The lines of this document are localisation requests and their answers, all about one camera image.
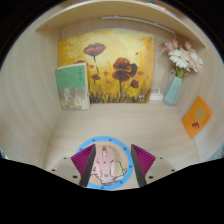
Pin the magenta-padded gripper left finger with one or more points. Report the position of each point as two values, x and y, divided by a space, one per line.
75 165

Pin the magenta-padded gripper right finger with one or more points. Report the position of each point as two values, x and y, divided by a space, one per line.
150 165

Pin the pink computer mouse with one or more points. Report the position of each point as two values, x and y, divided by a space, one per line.
105 165

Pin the round blue-rimmed cartoon mouse pad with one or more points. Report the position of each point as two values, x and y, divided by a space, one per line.
123 156

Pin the orange book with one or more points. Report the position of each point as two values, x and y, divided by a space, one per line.
197 117

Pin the white power strip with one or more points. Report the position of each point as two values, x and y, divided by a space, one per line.
156 96

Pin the pale teal faceted vase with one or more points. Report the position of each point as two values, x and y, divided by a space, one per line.
172 91

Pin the green and beige book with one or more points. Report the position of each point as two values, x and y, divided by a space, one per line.
71 85

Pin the pink and white flower bouquet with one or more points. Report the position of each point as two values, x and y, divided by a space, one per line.
181 58

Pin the yellow poppy flower painting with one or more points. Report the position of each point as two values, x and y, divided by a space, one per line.
113 50

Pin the white light bar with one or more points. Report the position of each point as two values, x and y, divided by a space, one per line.
140 21

